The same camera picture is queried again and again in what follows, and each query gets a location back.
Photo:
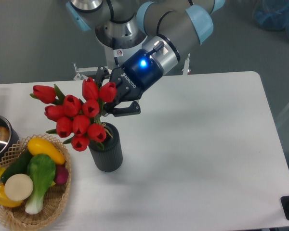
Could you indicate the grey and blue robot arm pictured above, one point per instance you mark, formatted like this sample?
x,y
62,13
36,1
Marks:
x,y
173,27

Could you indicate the dark grey ribbed vase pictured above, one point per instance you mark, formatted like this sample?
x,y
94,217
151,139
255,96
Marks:
x,y
108,155

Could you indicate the yellow bell pepper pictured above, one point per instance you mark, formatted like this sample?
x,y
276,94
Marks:
x,y
5,201

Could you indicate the yellow squash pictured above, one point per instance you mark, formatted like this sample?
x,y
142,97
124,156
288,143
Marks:
x,y
41,146

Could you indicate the red tulip bouquet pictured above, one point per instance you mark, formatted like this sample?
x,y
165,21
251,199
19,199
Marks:
x,y
77,121

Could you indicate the purple red radish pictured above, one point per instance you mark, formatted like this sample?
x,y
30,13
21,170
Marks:
x,y
61,175

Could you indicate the dark green cucumber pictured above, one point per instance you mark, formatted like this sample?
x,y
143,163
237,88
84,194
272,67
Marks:
x,y
19,166

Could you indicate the cream round disc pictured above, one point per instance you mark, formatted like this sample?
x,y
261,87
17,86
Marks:
x,y
18,187

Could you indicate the green bok choy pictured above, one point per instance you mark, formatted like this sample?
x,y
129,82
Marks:
x,y
41,170

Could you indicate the woven wicker basket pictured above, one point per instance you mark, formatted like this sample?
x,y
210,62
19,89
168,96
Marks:
x,y
55,199

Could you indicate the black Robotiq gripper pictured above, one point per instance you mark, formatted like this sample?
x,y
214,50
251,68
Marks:
x,y
132,79

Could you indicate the blue plastic bag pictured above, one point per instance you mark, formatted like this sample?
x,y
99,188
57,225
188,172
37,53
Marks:
x,y
272,15

